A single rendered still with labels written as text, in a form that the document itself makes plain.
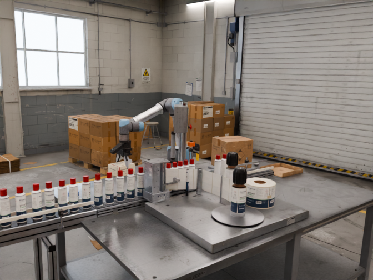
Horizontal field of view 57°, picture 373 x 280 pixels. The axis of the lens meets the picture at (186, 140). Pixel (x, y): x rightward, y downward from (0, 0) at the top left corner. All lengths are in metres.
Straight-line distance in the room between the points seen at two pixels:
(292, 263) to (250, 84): 5.56
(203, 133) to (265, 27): 2.49
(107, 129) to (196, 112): 1.66
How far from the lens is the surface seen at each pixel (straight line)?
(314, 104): 6.79
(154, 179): 2.21
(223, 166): 2.76
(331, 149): 6.75
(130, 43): 8.86
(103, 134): 5.82
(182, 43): 8.99
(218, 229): 1.94
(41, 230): 2.13
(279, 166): 3.52
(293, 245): 2.26
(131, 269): 1.68
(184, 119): 2.45
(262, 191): 2.22
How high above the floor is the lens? 1.70
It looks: 11 degrees down
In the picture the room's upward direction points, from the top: 1 degrees clockwise
